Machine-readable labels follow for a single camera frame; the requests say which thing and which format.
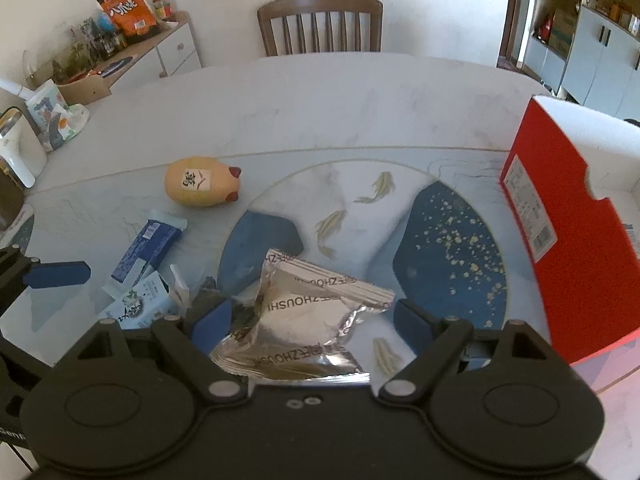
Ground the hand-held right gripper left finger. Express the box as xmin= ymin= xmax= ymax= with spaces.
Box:
xmin=80 ymin=299 xmax=247 ymax=402

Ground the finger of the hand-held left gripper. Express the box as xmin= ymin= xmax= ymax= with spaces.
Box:
xmin=0 ymin=246 xmax=92 ymax=312

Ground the dark round tray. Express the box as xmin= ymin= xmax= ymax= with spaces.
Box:
xmin=97 ymin=54 xmax=135 ymax=76

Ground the white sideboard cabinet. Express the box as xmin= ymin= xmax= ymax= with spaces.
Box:
xmin=22 ymin=10 xmax=204 ymax=107

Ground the brown cardboard box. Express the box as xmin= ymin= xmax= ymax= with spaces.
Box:
xmin=54 ymin=72 xmax=114 ymax=106

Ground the cluster of glass bottles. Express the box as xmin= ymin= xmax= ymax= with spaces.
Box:
xmin=70 ymin=16 xmax=128 ymax=61

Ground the blue paper box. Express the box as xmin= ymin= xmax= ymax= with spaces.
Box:
xmin=110 ymin=209 xmax=187 ymax=285

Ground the printed cardboard carton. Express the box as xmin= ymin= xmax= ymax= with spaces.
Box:
xmin=549 ymin=9 xmax=579 ymax=57

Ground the red bag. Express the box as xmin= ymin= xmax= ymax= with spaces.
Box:
xmin=532 ymin=14 xmax=554 ymax=42

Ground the white kettle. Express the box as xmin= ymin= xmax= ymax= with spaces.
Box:
xmin=0 ymin=105 xmax=49 ymax=189

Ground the white and green carton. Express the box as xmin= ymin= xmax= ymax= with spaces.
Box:
xmin=98 ymin=264 xmax=190 ymax=332

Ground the yellow pig toy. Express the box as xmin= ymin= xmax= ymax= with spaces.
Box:
xmin=165 ymin=156 xmax=244 ymax=209

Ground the grey tall cabinet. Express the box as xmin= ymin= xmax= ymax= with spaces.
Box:
xmin=559 ymin=5 xmax=640 ymax=122

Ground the white patterned bag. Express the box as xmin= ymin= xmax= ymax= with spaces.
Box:
xmin=24 ymin=78 xmax=91 ymax=154

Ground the red cardboard box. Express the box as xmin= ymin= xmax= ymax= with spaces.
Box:
xmin=498 ymin=94 xmax=640 ymax=367

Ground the brown wooden chair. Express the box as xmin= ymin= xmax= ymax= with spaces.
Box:
xmin=257 ymin=0 xmax=385 ymax=58

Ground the dark brown object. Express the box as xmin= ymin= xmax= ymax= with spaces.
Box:
xmin=0 ymin=169 xmax=27 ymax=232

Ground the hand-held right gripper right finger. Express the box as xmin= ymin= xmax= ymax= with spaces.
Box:
xmin=377 ymin=299 xmax=555 ymax=404

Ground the silver foil packet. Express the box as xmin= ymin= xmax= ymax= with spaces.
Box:
xmin=209 ymin=247 xmax=396 ymax=382

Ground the orange snack bag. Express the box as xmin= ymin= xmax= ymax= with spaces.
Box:
xmin=96 ymin=0 xmax=160 ymax=45

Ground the marble desktop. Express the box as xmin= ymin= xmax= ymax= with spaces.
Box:
xmin=0 ymin=52 xmax=640 ymax=480

